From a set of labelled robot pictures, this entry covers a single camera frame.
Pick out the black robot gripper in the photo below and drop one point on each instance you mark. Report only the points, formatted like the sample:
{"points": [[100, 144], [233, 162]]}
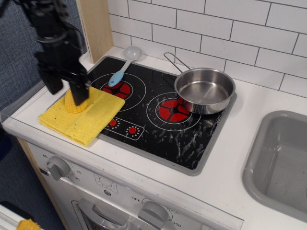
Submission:
{"points": [[59, 60]]}

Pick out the yellow toy corn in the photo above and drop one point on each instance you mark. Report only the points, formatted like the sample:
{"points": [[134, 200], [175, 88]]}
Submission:
{"points": [[70, 105]]}

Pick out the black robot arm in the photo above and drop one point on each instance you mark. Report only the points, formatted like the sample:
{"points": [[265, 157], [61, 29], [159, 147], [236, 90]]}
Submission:
{"points": [[47, 15]]}

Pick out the yellow folded cloth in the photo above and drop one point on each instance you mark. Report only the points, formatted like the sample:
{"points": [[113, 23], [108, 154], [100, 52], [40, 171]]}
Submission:
{"points": [[82, 127]]}

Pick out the grey left oven knob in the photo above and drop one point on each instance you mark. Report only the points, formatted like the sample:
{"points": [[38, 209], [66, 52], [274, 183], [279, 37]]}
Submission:
{"points": [[57, 167]]}

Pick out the grey oven knob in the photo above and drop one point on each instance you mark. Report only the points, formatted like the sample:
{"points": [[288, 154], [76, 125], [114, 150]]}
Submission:
{"points": [[57, 167], [153, 214]]}

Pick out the black toy stovetop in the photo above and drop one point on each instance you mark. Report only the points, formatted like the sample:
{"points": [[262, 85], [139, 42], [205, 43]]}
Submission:
{"points": [[152, 123]]}

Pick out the white toy oven front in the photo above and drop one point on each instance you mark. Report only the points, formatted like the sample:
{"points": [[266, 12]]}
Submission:
{"points": [[89, 201]]}

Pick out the yellow object bottom left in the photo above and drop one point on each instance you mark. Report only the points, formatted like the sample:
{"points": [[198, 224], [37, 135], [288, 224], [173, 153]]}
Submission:
{"points": [[28, 224]]}

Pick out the grey right oven knob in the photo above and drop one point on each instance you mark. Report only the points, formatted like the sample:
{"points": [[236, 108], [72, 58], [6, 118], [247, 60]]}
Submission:
{"points": [[153, 214]]}

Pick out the grey sink basin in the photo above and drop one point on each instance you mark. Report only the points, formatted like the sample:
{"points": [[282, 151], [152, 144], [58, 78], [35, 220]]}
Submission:
{"points": [[275, 174]]}

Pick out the white ladle blue handle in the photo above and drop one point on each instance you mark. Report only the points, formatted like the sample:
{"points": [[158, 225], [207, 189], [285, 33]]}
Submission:
{"points": [[131, 53]]}

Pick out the wooden side post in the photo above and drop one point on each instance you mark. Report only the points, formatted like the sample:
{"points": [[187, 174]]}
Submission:
{"points": [[95, 20]]}

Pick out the steel pot with handle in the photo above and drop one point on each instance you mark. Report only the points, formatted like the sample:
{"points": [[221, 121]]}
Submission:
{"points": [[204, 91]]}

